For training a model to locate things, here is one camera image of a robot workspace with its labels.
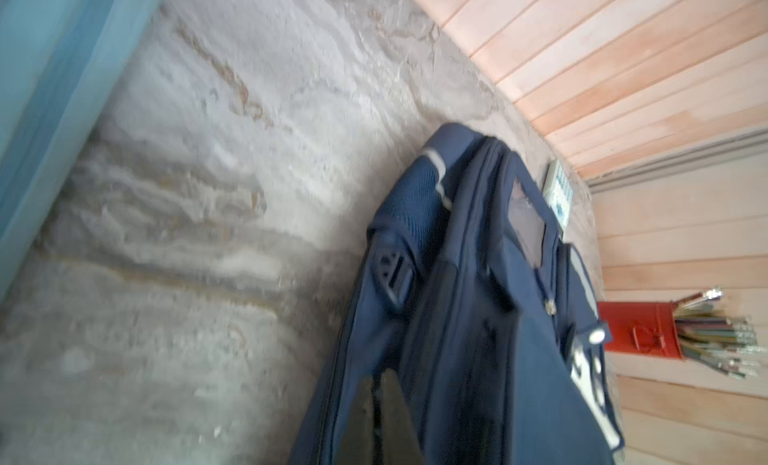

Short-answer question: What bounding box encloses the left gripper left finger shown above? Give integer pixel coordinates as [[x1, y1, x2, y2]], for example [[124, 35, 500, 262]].
[[334, 377, 376, 465]]

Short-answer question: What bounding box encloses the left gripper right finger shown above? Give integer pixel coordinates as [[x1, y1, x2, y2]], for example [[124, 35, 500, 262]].
[[380, 369, 424, 465]]

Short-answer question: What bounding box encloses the navy blue student backpack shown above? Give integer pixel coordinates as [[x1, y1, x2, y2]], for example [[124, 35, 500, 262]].
[[289, 123, 623, 464]]

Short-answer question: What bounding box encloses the red pen holder cup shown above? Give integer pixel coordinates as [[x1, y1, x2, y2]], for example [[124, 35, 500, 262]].
[[598, 301, 684, 360]]

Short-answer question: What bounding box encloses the light green calculator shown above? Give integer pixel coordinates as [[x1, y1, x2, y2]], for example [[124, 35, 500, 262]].
[[542, 160, 573, 233]]

